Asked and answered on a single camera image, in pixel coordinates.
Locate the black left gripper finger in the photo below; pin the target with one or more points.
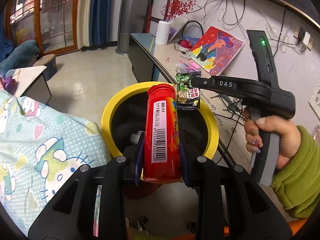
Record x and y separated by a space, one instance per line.
202 83

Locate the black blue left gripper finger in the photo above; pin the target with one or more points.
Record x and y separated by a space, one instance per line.
90 204
231 204

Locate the green black snack packet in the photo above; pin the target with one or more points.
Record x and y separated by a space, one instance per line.
188 97

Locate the red cylindrical snack can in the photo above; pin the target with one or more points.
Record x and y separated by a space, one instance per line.
162 160

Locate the green sleeve forearm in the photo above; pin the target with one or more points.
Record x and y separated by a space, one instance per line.
297 184

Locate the yellow rim trash bin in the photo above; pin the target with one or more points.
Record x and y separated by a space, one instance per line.
125 114

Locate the right hand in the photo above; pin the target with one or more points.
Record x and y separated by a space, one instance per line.
290 137

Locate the white paper towel roll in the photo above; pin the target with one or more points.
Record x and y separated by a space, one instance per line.
163 31

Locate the Hello Kitty bed sheet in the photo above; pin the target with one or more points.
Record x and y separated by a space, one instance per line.
40 149

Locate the red berry branch decoration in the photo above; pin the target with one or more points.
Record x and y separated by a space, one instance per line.
174 8

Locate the silver tower air conditioner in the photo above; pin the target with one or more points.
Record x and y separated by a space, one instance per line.
131 20

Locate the blue right curtain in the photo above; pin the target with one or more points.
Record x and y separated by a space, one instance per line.
99 22

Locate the small white coffee table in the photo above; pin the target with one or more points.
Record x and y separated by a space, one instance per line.
31 83

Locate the blue gray sofa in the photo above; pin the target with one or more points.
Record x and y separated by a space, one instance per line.
25 55

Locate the wooden glass sliding door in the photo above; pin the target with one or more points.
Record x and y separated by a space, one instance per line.
51 23

